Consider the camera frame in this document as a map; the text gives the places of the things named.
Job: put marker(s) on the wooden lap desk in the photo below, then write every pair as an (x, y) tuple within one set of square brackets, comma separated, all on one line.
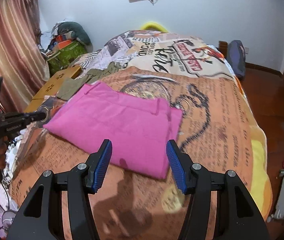
[(52, 86)]

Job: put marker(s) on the olive green pants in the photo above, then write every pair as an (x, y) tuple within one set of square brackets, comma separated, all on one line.
[(72, 86)]

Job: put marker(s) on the pink pants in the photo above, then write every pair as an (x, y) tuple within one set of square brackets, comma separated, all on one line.
[(138, 128)]

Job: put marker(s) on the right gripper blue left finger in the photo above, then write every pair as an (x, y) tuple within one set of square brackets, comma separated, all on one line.
[(98, 163)]

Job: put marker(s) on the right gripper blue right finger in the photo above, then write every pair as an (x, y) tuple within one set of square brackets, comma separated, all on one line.
[(180, 164)]

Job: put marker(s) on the blue backpack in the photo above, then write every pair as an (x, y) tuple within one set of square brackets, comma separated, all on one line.
[(236, 58)]

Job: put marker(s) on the striped pink curtain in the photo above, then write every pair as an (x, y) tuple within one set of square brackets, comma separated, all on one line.
[(22, 66)]

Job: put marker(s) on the green storage bag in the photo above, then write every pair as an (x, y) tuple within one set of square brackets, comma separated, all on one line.
[(65, 56)]

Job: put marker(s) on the printed bed blanket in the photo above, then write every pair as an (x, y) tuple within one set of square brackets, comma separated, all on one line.
[(218, 130)]

